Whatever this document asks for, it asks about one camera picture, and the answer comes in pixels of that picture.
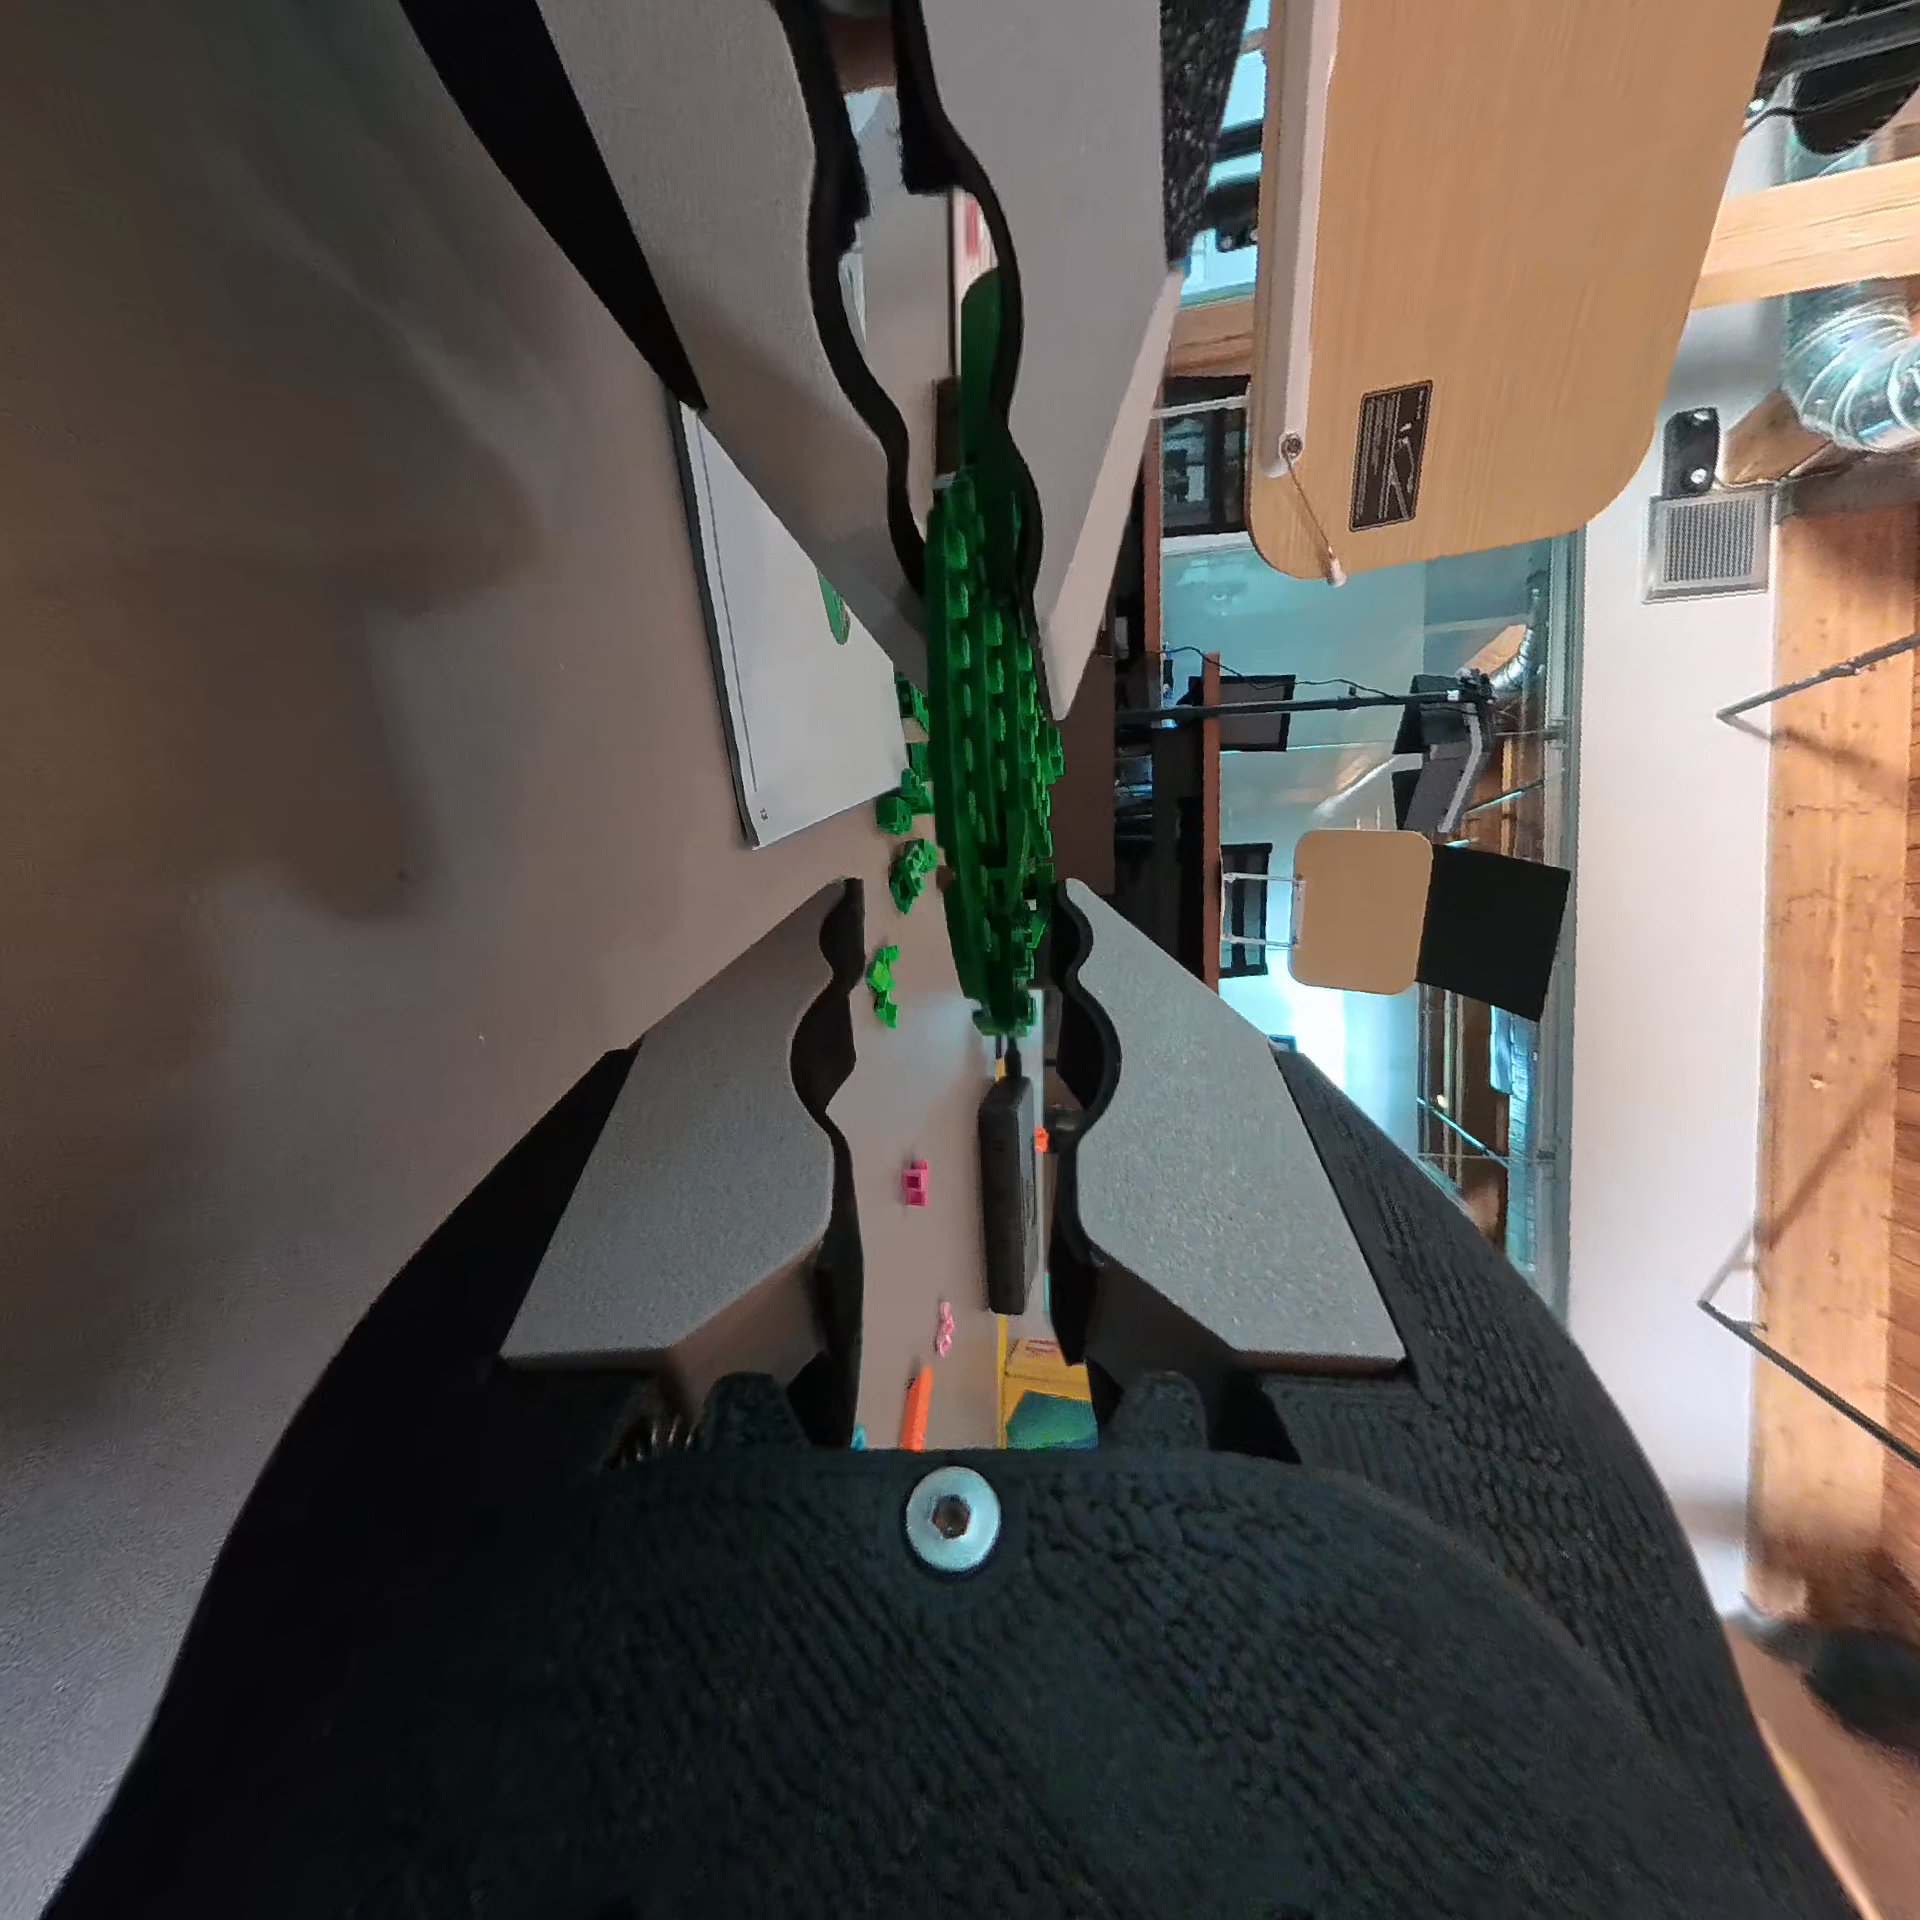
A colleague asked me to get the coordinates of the large tan wooden board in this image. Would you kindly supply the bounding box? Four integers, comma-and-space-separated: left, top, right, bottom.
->
1244, 0, 1786, 588

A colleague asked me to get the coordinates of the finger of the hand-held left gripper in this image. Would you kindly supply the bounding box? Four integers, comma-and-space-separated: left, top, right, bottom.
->
896, 0, 1190, 720
531, 0, 932, 689

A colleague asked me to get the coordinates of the colourful toy box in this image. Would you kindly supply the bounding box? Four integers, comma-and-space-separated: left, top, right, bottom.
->
995, 1322, 1098, 1451

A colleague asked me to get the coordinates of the white wall vent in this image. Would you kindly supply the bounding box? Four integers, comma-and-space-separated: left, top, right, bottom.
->
1642, 488, 1779, 603

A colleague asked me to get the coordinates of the grey desk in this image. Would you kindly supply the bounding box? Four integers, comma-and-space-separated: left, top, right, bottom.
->
0, 0, 1053, 1920

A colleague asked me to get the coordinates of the cluster of small green bricks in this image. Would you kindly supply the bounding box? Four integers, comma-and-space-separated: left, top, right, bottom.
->
863, 673, 945, 1036

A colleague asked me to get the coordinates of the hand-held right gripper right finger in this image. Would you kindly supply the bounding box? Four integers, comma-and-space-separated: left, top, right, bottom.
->
1046, 877, 1412, 1433

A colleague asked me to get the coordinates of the black square panel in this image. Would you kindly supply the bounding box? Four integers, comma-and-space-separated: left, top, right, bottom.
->
1412, 841, 1573, 1024

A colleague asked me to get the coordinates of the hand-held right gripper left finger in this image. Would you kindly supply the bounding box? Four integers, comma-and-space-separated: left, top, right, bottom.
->
501, 877, 868, 1450

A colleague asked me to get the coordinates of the green brick leaf build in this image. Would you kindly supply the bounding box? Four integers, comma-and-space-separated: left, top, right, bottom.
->
914, 263, 1069, 1044

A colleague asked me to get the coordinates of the small tan rounded board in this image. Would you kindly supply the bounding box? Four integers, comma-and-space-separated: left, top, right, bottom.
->
1285, 823, 1439, 1000

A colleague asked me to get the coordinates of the black rectangular device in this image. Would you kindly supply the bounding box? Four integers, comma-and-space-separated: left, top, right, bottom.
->
973, 1071, 1046, 1322

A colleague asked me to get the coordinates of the white instruction booklet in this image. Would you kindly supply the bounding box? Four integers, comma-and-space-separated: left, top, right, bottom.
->
667, 398, 939, 852

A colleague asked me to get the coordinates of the silver air duct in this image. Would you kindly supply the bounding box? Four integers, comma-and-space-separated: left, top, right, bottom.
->
1776, 279, 1920, 454

